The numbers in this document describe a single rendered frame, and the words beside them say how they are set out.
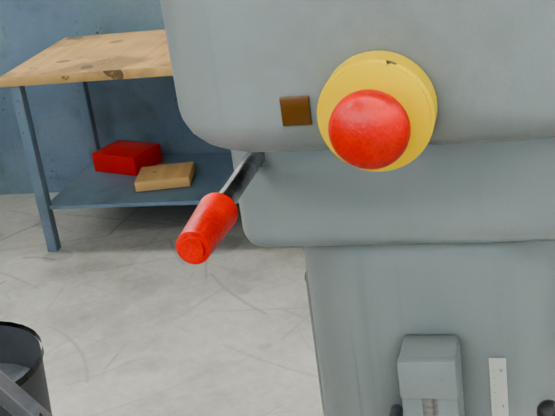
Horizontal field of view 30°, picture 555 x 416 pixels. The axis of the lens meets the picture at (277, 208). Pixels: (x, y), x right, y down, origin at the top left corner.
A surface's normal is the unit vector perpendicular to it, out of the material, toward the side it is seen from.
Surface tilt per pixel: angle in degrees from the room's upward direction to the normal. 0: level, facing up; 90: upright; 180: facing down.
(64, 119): 90
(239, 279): 0
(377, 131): 88
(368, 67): 90
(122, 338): 0
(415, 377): 90
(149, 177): 0
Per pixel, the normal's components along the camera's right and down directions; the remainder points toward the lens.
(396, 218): -0.22, 0.40
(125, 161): -0.54, 0.38
